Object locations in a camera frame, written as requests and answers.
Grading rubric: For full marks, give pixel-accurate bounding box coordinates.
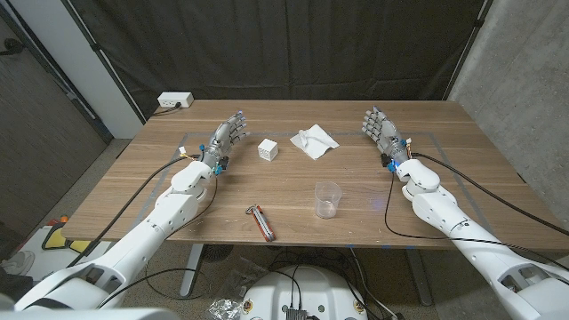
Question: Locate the white tissue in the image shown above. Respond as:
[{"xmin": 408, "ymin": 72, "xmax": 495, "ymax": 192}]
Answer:
[{"xmin": 289, "ymin": 124, "xmax": 341, "ymax": 161}]

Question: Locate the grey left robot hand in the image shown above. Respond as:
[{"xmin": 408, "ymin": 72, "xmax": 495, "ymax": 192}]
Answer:
[{"xmin": 200, "ymin": 110, "xmax": 249, "ymax": 168}]

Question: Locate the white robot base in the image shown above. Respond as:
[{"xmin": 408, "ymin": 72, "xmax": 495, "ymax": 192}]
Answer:
[{"xmin": 239, "ymin": 265, "xmax": 369, "ymax": 320}]

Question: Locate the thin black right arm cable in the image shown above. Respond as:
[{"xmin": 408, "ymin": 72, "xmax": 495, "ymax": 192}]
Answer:
[{"xmin": 384, "ymin": 171, "xmax": 569, "ymax": 271}]

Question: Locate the orange grey toy knife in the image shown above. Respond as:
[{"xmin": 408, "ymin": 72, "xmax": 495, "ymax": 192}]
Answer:
[{"xmin": 244, "ymin": 204, "xmax": 276, "ymax": 243}]

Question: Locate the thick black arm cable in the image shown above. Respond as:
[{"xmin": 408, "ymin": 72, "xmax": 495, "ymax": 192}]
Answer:
[
  {"xmin": 66, "ymin": 154, "xmax": 201, "ymax": 268},
  {"xmin": 411, "ymin": 152, "xmax": 569, "ymax": 237}
]

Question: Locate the black backdrop curtain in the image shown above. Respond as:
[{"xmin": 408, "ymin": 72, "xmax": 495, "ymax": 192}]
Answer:
[{"xmin": 61, "ymin": 0, "xmax": 494, "ymax": 121}]

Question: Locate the clear plastic measuring cup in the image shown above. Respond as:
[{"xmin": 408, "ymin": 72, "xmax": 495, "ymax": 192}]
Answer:
[{"xmin": 314, "ymin": 180, "xmax": 343, "ymax": 220}]

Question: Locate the clear plastic bag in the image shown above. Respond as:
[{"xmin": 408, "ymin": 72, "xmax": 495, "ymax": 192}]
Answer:
[{"xmin": 220, "ymin": 257, "xmax": 270, "ymax": 300}]

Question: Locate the white lattice block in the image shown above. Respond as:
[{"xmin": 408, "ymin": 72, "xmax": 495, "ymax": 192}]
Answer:
[{"xmin": 257, "ymin": 138, "xmax": 279, "ymax": 162}]

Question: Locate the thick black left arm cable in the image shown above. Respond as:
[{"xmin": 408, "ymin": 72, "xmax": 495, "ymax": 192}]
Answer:
[{"xmin": 66, "ymin": 154, "xmax": 201, "ymax": 268}]

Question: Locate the black backdrop pole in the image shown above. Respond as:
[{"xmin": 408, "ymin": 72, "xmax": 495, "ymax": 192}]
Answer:
[
  {"xmin": 443, "ymin": 0, "xmax": 494, "ymax": 101},
  {"xmin": 60, "ymin": 0, "xmax": 148, "ymax": 125}
]

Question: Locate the yellow black floor object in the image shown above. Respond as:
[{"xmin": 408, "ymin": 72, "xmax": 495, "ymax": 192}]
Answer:
[{"xmin": 42, "ymin": 220, "xmax": 92, "ymax": 254}]

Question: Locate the white power strip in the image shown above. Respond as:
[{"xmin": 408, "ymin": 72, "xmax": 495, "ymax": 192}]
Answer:
[{"xmin": 156, "ymin": 92, "xmax": 195, "ymax": 109}]

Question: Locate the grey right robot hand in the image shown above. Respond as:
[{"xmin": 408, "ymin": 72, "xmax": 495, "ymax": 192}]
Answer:
[{"xmin": 361, "ymin": 106, "xmax": 413, "ymax": 168}]

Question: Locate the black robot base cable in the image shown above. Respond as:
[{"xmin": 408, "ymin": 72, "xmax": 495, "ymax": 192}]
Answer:
[{"xmin": 270, "ymin": 265, "xmax": 304, "ymax": 310}]

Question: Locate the crumpled silver foil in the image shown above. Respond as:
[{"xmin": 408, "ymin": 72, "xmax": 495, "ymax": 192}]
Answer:
[{"xmin": 208, "ymin": 298, "xmax": 244, "ymax": 320}]

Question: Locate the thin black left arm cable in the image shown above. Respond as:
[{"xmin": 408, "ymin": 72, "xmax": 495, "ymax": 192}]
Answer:
[{"xmin": 95, "ymin": 172, "xmax": 219, "ymax": 310}]

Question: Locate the grey table leg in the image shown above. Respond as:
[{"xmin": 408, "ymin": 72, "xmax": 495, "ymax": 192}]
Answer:
[{"xmin": 405, "ymin": 248, "xmax": 433, "ymax": 308}]

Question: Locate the white robot chest cover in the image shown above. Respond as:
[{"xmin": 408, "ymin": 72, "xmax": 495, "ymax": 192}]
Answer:
[{"xmin": 0, "ymin": 306, "xmax": 181, "ymax": 320}]

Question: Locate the white table leg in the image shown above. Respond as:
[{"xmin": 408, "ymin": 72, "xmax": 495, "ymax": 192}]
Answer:
[{"xmin": 179, "ymin": 243, "xmax": 204, "ymax": 298}]

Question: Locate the black power strip cord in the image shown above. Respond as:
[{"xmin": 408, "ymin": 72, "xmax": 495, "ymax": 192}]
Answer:
[{"xmin": 153, "ymin": 102, "xmax": 182, "ymax": 117}]

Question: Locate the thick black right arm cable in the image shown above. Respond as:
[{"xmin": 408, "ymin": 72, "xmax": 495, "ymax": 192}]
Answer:
[{"xmin": 411, "ymin": 152, "xmax": 569, "ymax": 237}]

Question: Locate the black round floor fan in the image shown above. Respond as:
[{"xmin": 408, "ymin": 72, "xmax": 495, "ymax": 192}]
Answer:
[{"xmin": 200, "ymin": 244, "xmax": 235, "ymax": 264}]

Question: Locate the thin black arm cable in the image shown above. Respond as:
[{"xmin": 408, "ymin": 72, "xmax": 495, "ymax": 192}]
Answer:
[
  {"xmin": 95, "ymin": 172, "xmax": 219, "ymax": 310},
  {"xmin": 384, "ymin": 171, "xmax": 569, "ymax": 271}
]

